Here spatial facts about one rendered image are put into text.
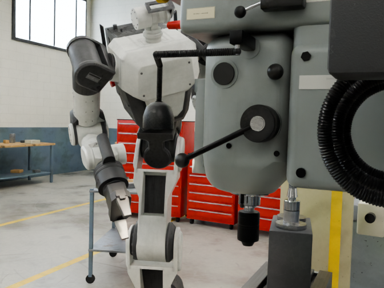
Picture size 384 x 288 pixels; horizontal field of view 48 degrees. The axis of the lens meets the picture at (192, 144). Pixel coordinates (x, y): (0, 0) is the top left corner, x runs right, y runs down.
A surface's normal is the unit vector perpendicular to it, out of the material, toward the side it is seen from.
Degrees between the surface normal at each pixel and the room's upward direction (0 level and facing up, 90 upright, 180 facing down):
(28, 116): 90
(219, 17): 90
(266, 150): 90
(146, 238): 74
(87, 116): 133
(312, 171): 90
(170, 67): 116
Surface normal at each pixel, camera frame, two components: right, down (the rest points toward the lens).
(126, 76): -0.31, 0.47
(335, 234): -0.42, 0.04
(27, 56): 0.91, 0.05
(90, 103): 0.35, 0.73
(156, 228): -0.09, -0.23
